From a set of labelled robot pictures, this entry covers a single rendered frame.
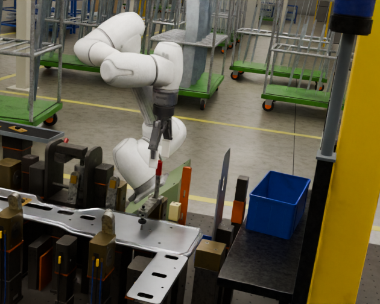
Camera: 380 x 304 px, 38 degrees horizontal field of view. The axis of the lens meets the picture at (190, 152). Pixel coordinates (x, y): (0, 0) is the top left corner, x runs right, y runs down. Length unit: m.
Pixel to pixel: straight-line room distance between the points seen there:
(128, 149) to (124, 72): 0.91
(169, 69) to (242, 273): 0.70
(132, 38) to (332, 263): 1.46
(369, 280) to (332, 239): 1.30
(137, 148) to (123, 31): 0.58
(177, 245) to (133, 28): 0.99
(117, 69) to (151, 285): 0.66
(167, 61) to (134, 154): 0.86
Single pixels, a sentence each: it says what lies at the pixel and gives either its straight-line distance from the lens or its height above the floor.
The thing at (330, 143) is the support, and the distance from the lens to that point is 1.05.
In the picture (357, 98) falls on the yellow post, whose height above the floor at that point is 1.65.
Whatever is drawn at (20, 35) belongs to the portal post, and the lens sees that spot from 8.57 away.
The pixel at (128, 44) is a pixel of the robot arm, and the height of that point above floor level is 1.55.
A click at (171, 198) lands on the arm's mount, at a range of 2.46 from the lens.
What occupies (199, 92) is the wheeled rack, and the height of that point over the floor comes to 0.27.
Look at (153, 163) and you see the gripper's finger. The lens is 1.92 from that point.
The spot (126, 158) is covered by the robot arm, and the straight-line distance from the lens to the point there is 2.61.
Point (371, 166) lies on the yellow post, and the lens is 1.18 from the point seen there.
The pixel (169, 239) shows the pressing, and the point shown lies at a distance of 1.88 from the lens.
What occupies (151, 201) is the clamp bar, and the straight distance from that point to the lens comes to 1.99.
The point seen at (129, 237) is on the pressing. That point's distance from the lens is 1.88.
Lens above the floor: 1.84
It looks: 17 degrees down
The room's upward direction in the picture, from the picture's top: 6 degrees clockwise
